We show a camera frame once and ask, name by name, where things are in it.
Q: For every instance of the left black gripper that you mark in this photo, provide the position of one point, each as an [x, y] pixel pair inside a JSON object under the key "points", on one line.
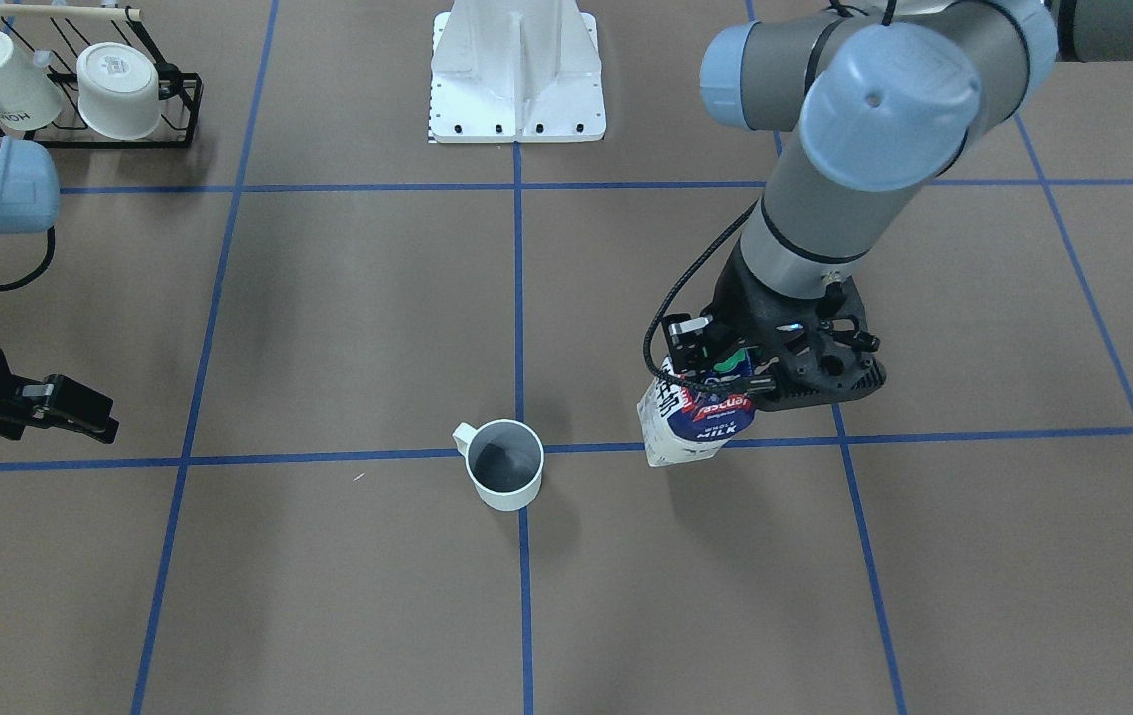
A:
{"points": [[737, 302]]}

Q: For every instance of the blue white milk carton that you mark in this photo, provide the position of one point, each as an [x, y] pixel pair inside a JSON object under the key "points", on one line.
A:
{"points": [[681, 426]]}

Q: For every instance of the white mug with handle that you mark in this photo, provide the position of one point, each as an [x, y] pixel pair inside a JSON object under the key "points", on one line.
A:
{"points": [[504, 460]]}

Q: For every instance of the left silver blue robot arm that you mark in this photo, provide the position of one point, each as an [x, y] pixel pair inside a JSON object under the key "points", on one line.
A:
{"points": [[877, 98]]}

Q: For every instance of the white cup on rack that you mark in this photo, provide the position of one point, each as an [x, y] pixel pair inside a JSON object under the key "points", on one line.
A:
{"points": [[117, 91]]}

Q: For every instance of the black wire mug rack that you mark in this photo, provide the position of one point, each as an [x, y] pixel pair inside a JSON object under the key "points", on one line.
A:
{"points": [[54, 33]]}

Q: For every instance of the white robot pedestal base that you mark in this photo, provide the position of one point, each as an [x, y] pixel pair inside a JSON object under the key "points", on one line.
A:
{"points": [[516, 71]]}

